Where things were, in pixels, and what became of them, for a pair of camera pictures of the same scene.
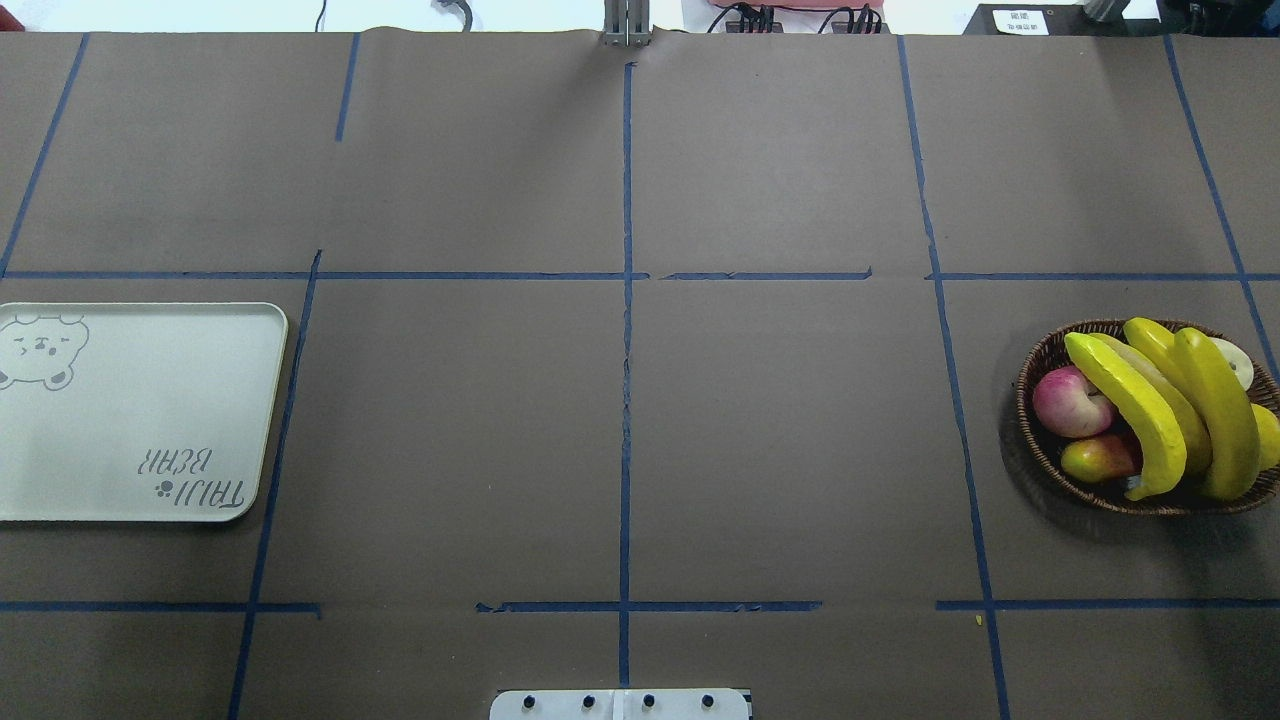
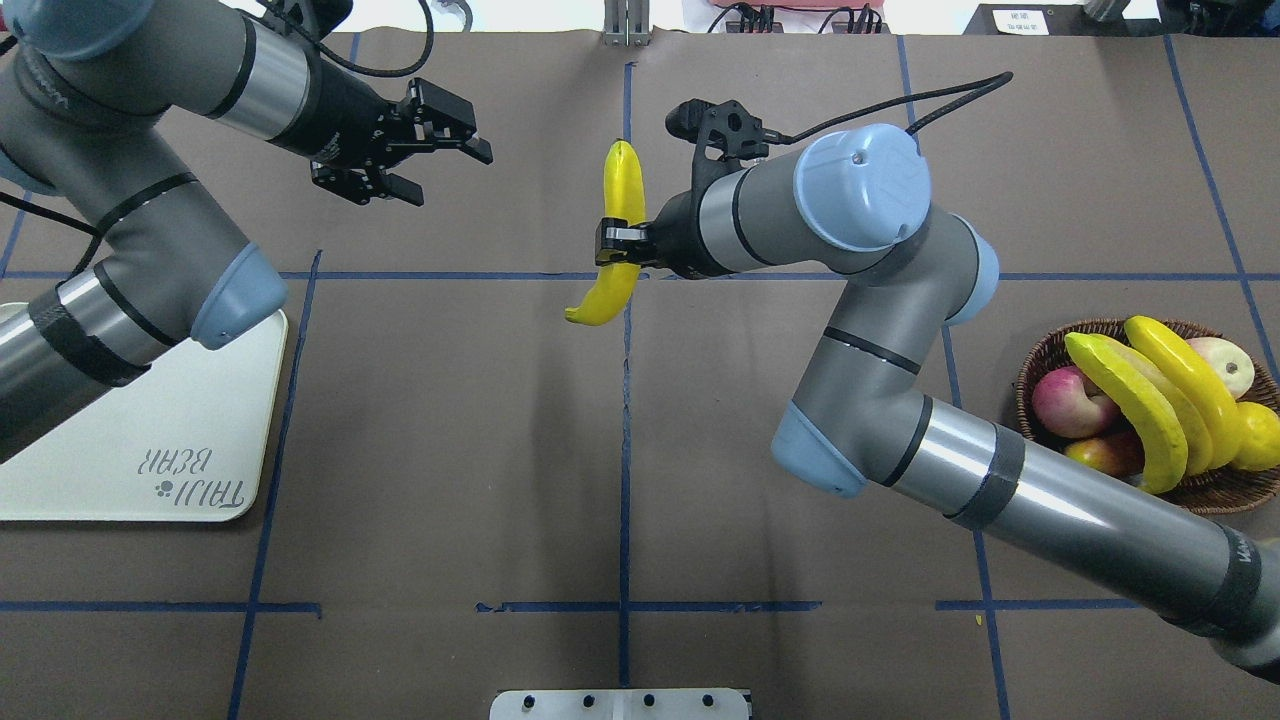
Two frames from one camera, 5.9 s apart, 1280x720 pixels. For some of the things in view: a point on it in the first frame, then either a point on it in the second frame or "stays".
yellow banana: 1197,445 stays
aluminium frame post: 626,23 stays
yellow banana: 1228,414 → 625,199
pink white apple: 1067,403 stays
